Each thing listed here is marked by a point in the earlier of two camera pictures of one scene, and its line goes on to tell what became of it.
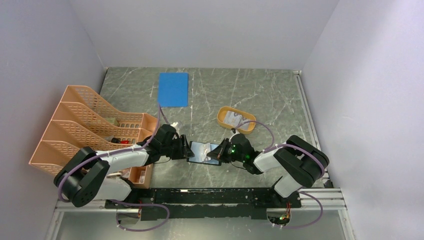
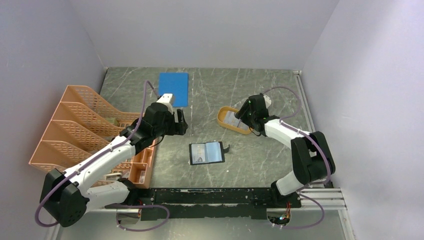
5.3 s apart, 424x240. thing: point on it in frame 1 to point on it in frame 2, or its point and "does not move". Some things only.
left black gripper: x=185 y=147 to x=178 y=128
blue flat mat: x=173 y=89 does not move
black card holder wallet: x=200 y=150 does not move
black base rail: x=209 y=203 does not move
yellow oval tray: x=222 y=112 does not move
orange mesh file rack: x=80 y=118 does not move
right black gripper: x=216 y=153 to x=242 y=113
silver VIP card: x=205 y=159 to x=198 y=153
